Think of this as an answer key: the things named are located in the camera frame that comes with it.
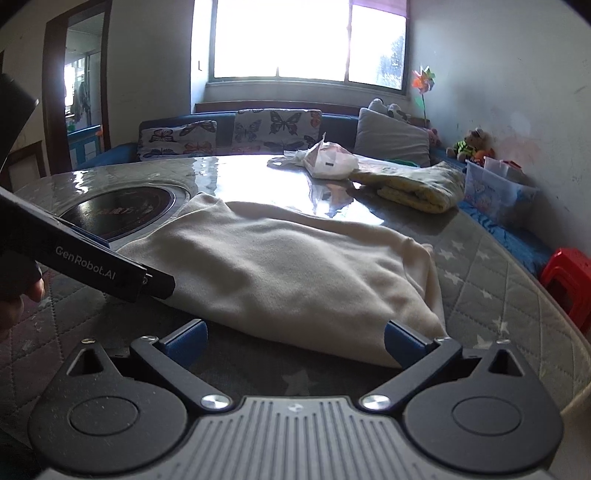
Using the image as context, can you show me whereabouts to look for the folded yellow green blanket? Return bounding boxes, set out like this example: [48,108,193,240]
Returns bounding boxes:
[349,162,466,214]

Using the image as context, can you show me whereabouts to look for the right butterfly cushion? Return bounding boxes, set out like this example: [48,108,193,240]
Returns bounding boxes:
[231,108,322,154]

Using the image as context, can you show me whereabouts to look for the grey pillow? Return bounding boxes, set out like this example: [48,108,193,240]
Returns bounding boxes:
[353,108,431,167]

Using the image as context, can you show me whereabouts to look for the butterfly cushion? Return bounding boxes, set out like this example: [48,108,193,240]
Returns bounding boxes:
[231,108,322,154]
[137,120,217,161]

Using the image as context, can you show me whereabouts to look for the red plastic stool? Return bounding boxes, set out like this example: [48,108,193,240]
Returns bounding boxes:
[541,248,591,335]

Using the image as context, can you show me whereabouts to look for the green plastic bowl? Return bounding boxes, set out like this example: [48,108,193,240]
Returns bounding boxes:
[390,159,419,167]

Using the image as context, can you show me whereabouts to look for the clear plastic storage box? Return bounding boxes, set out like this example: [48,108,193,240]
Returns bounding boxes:
[465,162,538,228]

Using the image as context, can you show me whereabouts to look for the round black induction cooktop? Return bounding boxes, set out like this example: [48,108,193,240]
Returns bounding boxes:
[60,186,177,242]

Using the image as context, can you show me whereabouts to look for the teddy bear toy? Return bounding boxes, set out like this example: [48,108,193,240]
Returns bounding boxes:
[446,128,496,167]

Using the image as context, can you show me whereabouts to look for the colourful paper pinwheel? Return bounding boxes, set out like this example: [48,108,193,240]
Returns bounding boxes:
[412,66,436,122]

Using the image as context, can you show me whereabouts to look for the cream sweatshirt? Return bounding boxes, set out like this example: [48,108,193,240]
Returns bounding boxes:
[121,193,446,367]

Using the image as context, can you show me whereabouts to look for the left hand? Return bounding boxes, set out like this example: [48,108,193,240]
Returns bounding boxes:
[1,255,45,339]

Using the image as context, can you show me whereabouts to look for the blue sofa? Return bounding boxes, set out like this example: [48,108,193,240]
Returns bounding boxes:
[75,111,553,276]

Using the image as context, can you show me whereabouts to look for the blue cabinet in doorway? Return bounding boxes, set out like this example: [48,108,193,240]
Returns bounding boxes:
[67,125,103,170]

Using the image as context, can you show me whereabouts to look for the window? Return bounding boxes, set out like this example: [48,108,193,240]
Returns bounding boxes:
[211,0,409,92]

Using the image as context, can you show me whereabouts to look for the white plush toy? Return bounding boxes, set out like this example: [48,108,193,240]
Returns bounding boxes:
[369,98,410,123]

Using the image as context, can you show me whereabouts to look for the left butterfly cushion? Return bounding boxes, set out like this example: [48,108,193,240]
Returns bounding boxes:
[137,120,217,161]

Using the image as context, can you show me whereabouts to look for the pink white packaged garment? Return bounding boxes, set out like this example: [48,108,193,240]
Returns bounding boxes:
[267,135,359,181]

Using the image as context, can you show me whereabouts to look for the grey quilted star table mat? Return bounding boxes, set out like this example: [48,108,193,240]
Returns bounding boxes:
[1,156,590,440]

